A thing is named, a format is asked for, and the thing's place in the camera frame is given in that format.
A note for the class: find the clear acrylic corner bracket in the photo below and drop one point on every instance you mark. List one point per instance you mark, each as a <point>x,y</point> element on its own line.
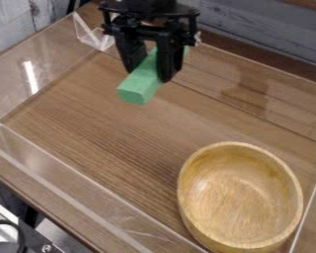
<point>93,37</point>

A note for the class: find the green rectangular block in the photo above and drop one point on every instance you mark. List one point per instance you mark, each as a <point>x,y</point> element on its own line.
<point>141,83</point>

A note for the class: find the clear acrylic tray wall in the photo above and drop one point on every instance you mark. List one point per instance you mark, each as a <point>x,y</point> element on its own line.
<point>94,161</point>

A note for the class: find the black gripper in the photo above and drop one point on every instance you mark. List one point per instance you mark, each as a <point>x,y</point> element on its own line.
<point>154,20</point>

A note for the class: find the brown wooden bowl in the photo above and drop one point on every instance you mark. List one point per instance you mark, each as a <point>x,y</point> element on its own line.
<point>238,198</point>

